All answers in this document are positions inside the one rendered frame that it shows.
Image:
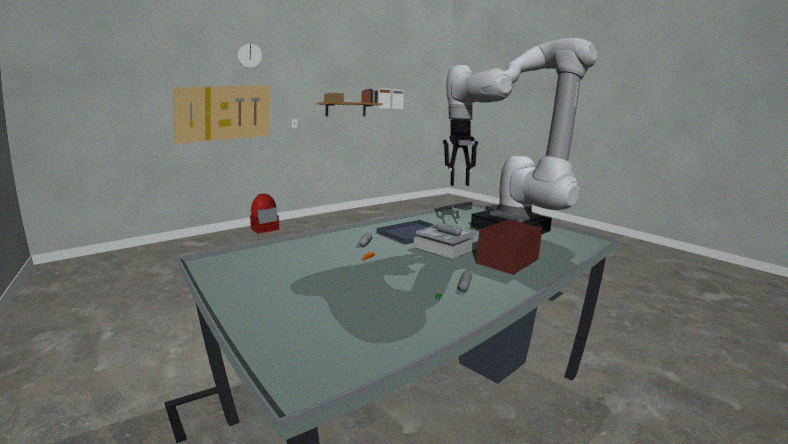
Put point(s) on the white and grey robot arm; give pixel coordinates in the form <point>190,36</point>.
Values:
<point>551,184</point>

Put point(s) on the grey metal gas cylinder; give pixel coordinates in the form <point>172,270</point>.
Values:
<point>465,281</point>

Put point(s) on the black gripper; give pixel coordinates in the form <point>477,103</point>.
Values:
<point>461,127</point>

